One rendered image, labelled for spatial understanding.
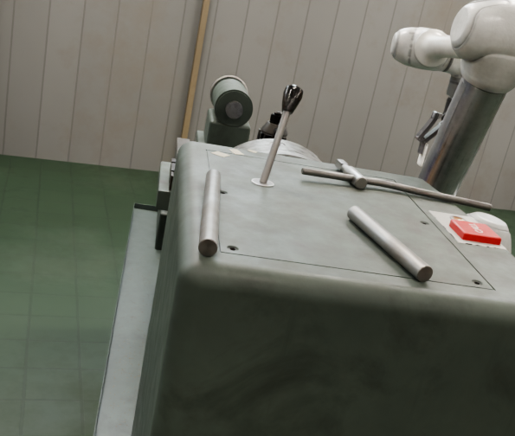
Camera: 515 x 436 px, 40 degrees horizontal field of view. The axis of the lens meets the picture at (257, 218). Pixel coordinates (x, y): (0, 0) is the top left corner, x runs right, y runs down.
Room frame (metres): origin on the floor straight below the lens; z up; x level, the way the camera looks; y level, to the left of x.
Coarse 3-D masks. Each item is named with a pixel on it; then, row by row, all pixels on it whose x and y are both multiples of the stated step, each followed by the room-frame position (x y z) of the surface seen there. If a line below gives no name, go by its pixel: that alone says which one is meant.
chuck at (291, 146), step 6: (264, 138) 1.47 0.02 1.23; (270, 138) 1.48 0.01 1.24; (240, 144) 1.46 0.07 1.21; (246, 144) 1.45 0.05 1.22; (252, 144) 1.44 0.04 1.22; (258, 144) 1.43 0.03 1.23; (264, 144) 1.43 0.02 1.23; (270, 144) 1.43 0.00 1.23; (288, 144) 1.45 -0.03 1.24; (294, 144) 1.46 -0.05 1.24; (252, 150) 1.40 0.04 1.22; (258, 150) 1.39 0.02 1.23; (264, 150) 1.39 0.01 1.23; (288, 150) 1.40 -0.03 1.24; (294, 150) 1.41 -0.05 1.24; (300, 150) 1.44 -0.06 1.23; (306, 150) 1.47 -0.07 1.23; (306, 156) 1.40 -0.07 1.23; (312, 156) 1.44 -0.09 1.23
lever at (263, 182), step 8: (288, 112) 1.13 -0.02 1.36; (280, 120) 1.13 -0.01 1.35; (280, 128) 1.12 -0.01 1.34; (280, 136) 1.11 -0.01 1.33; (272, 144) 1.11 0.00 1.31; (272, 152) 1.10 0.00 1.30; (272, 160) 1.09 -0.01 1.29; (264, 168) 1.08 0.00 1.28; (264, 176) 1.07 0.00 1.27; (256, 184) 1.06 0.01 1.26; (264, 184) 1.06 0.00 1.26; (272, 184) 1.07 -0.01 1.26
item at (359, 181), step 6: (336, 162) 1.26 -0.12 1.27; (342, 162) 1.24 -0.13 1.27; (342, 168) 1.23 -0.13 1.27; (348, 168) 1.20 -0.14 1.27; (354, 168) 1.21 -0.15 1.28; (348, 174) 1.19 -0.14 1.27; (354, 174) 1.17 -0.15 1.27; (360, 174) 1.17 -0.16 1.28; (354, 180) 1.16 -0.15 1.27; (360, 180) 1.15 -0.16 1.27; (366, 180) 1.16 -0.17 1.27; (360, 186) 1.15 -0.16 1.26
